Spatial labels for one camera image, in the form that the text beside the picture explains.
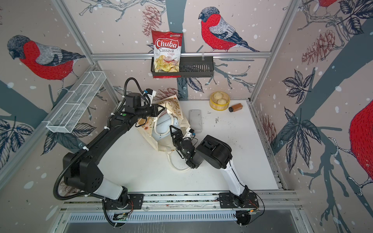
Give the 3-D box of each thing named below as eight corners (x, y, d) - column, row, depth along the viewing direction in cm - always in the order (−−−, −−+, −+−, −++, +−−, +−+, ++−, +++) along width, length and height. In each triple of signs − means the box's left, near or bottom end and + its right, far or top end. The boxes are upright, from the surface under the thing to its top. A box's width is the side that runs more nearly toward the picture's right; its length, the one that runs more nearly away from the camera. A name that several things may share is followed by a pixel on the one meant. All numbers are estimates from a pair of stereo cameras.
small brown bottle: (231, 113, 115) (232, 110, 112) (228, 110, 117) (229, 106, 114) (242, 109, 118) (243, 106, 115) (238, 105, 120) (240, 102, 117)
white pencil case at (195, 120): (189, 132, 104) (188, 130, 102) (189, 111, 116) (189, 109, 114) (201, 132, 103) (202, 130, 102) (200, 111, 116) (200, 109, 114)
